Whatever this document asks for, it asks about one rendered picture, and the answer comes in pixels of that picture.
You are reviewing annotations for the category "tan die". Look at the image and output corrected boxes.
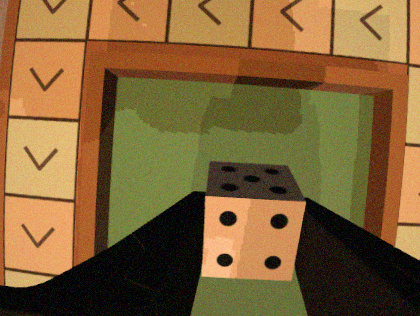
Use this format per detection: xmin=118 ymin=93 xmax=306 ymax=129
xmin=202 ymin=161 xmax=307 ymax=280

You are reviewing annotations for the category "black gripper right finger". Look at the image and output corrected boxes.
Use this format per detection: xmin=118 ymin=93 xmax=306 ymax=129
xmin=294 ymin=198 xmax=420 ymax=316

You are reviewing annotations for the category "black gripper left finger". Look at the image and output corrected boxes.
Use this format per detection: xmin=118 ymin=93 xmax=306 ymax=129
xmin=0 ymin=191 xmax=206 ymax=316

